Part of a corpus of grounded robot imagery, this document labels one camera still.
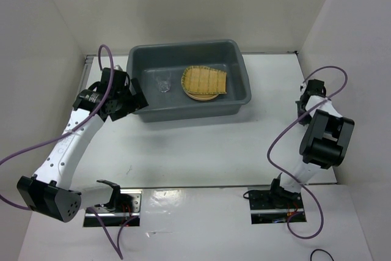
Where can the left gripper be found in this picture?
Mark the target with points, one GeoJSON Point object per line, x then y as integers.
{"type": "Point", "coordinates": [137, 101]}

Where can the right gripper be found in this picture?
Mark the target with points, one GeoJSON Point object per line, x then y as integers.
{"type": "Point", "coordinates": [306, 120]}

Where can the clear plastic cup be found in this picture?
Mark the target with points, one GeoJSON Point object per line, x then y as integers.
{"type": "Point", "coordinates": [163, 82]}

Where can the yellow bear plate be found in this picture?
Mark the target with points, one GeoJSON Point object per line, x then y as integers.
{"type": "Point", "coordinates": [202, 97]}

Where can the woven bamboo tray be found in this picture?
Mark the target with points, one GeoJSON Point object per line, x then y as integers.
{"type": "Point", "coordinates": [204, 80]}

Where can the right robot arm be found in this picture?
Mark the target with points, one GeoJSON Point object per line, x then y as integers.
{"type": "Point", "coordinates": [323, 146]}

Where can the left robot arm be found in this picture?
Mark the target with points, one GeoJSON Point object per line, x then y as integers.
{"type": "Point", "coordinates": [48, 190]}

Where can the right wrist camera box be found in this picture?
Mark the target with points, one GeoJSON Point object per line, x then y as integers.
{"type": "Point", "coordinates": [302, 86]}

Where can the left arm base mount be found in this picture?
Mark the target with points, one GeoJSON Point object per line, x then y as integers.
{"type": "Point", "coordinates": [127, 212]}

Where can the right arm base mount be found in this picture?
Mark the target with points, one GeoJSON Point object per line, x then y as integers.
{"type": "Point", "coordinates": [266, 210]}

